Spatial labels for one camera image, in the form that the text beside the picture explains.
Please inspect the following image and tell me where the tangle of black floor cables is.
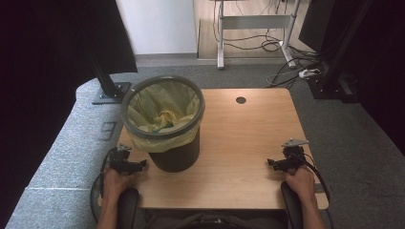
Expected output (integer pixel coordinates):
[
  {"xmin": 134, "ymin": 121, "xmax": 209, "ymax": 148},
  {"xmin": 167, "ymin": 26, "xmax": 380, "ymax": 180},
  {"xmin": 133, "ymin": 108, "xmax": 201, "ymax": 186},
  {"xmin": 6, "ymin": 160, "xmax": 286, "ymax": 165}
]
[{"xmin": 211, "ymin": 0, "xmax": 329, "ymax": 90}]

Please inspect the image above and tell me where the white desk frame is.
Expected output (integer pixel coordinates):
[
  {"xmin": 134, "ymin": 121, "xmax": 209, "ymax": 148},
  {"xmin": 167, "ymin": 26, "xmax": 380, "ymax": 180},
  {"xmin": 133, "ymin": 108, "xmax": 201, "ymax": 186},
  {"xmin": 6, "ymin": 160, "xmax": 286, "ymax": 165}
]
[{"xmin": 209, "ymin": 0, "xmax": 302, "ymax": 71}]

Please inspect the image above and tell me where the black chair armrest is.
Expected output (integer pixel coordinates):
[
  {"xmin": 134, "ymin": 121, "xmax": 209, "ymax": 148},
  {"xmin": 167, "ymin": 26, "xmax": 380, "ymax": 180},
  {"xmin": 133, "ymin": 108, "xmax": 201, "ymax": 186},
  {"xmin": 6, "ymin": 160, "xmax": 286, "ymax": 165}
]
[
  {"xmin": 280, "ymin": 180, "xmax": 304, "ymax": 229},
  {"xmin": 117, "ymin": 187, "xmax": 140, "ymax": 229}
]

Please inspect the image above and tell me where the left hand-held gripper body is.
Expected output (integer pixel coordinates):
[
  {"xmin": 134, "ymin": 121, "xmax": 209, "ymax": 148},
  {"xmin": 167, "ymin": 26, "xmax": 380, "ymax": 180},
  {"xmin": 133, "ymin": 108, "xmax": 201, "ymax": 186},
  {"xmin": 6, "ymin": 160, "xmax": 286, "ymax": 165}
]
[{"xmin": 108, "ymin": 143, "xmax": 133, "ymax": 176}]

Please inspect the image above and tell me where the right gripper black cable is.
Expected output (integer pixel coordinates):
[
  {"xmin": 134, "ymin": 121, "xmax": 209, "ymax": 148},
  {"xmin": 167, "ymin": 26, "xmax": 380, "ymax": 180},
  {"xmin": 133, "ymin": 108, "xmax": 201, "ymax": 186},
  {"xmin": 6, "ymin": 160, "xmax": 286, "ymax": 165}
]
[{"xmin": 304, "ymin": 154, "xmax": 332, "ymax": 229}]

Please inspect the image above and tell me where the black frame stand with foot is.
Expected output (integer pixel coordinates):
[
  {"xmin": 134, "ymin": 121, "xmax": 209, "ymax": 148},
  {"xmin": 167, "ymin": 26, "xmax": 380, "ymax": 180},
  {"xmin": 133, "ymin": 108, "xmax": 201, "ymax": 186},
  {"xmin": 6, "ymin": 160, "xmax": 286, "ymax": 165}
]
[{"xmin": 307, "ymin": 0, "xmax": 373, "ymax": 104}]

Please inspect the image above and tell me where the black curtain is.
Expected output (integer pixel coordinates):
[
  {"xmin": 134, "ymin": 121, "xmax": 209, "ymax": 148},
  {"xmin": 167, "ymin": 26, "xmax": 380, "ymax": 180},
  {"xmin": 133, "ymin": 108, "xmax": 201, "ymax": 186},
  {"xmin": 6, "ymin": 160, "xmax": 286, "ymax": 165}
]
[
  {"xmin": 0, "ymin": 0, "xmax": 139, "ymax": 220},
  {"xmin": 350, "ymin": 0, "xmax": 405, "ymax": 156}
]

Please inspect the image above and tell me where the person's right hand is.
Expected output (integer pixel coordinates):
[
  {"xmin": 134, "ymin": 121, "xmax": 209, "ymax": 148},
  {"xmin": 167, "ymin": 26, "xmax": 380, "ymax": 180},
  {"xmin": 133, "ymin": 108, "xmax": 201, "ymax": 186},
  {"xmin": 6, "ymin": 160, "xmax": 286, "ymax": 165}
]
[{"xmin": 285, "ymin": 166, "xmax": 317, "ymax": 199}]

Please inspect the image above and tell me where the white power strip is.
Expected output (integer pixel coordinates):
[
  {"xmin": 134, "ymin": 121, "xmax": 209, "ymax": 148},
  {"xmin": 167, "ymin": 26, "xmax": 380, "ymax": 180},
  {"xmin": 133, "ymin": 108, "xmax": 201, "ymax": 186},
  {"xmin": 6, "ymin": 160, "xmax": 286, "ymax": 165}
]
[{"xmin": 298, "ymin": 68, "xmax": 321, "ymax": 79}]

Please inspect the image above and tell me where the person's dark clothing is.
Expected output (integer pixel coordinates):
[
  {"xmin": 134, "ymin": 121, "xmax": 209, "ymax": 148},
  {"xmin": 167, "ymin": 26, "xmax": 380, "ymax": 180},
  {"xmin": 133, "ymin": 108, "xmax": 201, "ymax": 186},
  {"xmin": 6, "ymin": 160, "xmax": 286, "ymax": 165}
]
[{"xmin": 139, "ymin": 209, "xmax": 288, "ymax": 229}]

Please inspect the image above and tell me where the grey bin rim ring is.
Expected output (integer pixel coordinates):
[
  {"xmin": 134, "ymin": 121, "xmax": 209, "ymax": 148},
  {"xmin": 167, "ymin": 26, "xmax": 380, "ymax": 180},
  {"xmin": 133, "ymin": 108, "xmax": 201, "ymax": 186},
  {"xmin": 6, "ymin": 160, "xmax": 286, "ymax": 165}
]
[{"xmin": 120, "ymin": 74, "xmax": 206, "ymax": 140}]

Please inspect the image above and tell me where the dark monitor panel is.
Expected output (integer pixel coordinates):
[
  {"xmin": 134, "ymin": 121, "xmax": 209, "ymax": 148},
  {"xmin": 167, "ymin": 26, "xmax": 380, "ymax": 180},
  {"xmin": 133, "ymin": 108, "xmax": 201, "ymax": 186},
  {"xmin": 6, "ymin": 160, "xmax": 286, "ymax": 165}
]
[{"xmin": 298, "ymin": 0, "xmax": 339, "ymax": 53}]

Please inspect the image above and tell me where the dark plastic trash bin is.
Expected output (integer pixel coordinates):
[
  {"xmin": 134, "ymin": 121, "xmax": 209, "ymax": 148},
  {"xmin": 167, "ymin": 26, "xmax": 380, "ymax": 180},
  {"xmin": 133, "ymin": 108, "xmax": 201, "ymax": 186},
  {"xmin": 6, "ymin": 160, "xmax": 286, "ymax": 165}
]
[{"xmin": 147, "ymin": 127, "xmax": 202, "ymax": 174}]

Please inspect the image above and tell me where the black stand with base plate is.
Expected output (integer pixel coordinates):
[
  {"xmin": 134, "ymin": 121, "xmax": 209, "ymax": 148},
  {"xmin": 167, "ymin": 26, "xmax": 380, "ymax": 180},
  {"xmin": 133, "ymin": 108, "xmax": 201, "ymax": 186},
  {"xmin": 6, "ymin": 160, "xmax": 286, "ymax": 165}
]
[{"xmin": 91, "ymin": 60, "xmax": 132, "ymax": 106}]

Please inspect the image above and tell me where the person's left hand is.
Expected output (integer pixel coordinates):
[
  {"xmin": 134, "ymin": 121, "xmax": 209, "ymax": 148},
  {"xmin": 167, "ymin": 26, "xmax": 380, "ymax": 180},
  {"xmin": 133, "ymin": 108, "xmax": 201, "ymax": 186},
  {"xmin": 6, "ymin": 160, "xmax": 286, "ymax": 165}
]
[{"xmin": 101, "ymin": 168, "xmax": 137, "ymax": 198}]

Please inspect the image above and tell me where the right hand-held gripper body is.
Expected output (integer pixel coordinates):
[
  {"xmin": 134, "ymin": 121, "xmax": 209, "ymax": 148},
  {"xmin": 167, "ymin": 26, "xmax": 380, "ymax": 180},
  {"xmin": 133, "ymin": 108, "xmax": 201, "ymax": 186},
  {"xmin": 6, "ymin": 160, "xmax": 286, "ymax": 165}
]
[{"xmin": 281, "ymin": 138, "xmax": 309, "ymax": 170}]

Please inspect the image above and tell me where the yellow plastic trash bag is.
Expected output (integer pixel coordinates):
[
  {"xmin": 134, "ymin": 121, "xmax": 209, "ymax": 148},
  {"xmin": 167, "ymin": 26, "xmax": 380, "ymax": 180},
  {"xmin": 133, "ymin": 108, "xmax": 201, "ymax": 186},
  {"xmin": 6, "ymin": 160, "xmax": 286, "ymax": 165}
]
[{"xmin": 122, "ymin": 77, "xmax": 204, "ymax": 154}]

